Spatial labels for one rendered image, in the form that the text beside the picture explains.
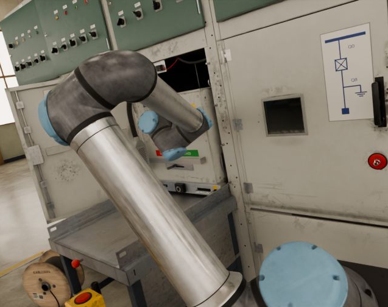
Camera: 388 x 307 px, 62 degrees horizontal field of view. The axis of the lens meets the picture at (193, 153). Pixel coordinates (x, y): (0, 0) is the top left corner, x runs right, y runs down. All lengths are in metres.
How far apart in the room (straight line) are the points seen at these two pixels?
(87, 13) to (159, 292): 1.58
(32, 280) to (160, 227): 2.21
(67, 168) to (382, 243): 1.55
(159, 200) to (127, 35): 1.32
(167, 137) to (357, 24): 0.74
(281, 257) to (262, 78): 0.84
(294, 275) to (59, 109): 0.57
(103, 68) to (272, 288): 0.55
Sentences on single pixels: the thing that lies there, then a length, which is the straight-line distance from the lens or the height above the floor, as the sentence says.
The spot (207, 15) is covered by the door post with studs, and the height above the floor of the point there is 1.69.
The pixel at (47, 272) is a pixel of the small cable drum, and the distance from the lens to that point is 2.70.
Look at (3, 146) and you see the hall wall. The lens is 12.80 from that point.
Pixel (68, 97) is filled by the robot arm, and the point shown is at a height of 1.45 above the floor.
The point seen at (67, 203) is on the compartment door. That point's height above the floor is 0.91.
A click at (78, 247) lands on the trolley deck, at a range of 1.52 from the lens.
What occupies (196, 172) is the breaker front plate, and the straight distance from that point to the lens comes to 1.66.
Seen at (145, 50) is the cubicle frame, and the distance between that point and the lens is 1.81.
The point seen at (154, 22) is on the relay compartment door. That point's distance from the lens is 1.72.
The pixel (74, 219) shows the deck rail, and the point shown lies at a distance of 1.73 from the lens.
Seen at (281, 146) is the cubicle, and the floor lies 1.11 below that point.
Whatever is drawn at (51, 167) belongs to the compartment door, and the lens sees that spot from 1.93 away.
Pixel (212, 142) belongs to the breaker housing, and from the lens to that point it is 1.56.
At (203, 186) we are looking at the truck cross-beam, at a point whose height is 0.91.
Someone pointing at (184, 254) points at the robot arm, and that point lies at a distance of 0.68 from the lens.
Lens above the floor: 1.43
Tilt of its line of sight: 12 degrees down
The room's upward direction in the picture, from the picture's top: 11 degrees counter-clockwise
